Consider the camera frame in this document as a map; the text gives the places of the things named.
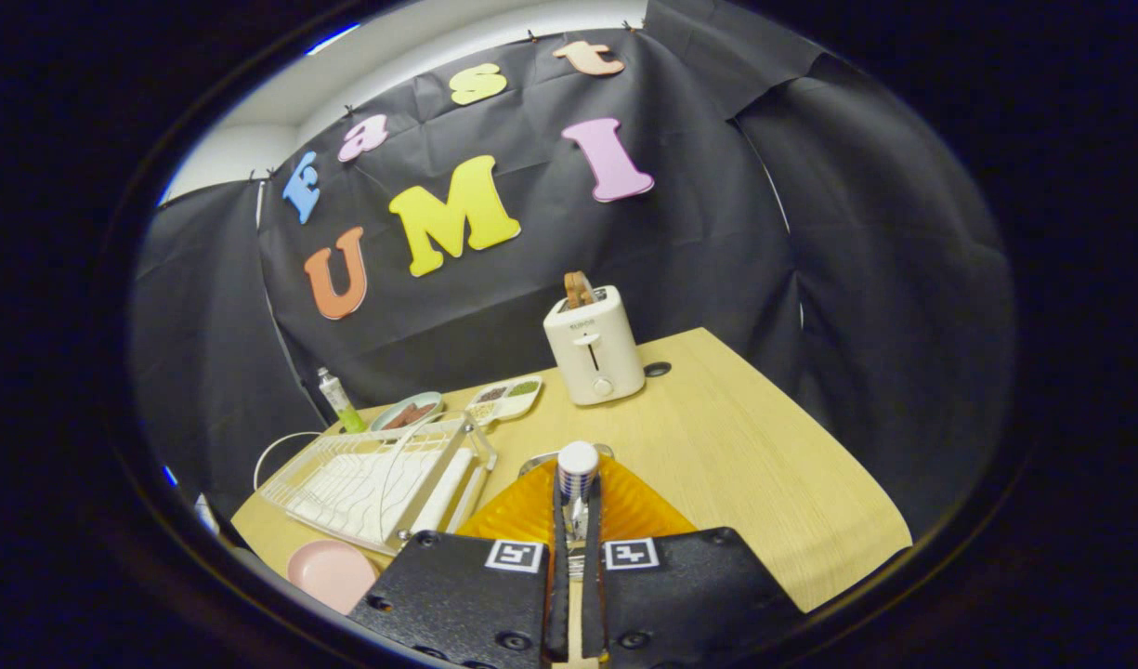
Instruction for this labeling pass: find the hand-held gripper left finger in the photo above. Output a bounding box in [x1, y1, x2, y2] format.
[350, 455, 569, 668]

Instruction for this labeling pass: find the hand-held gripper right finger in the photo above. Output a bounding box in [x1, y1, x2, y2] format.
[582, 453, 806, 665]

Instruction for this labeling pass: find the white wire dish rack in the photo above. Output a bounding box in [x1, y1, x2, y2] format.
[255, 415, 499, 557]

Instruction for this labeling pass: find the pink plate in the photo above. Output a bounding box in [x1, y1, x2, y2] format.
[287, 540, 380, 615]

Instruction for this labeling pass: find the silver wire basket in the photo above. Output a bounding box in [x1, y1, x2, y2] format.
[517, 443, 616, 479]

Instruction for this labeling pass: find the blue checked handle spoon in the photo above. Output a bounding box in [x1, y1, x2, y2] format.
[556, 440, 600, 577]

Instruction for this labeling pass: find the small teal plate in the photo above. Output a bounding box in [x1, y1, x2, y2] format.
[371, 391, 446, 434]

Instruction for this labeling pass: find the white divided spice tray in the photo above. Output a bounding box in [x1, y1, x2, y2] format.
[464, 374, 543, 426]

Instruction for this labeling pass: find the green clear bottle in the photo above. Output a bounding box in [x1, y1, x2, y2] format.
[317, 367, 367, 435]

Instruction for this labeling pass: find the cream toaster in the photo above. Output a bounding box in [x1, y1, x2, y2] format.
[543, 285, 646, 407]

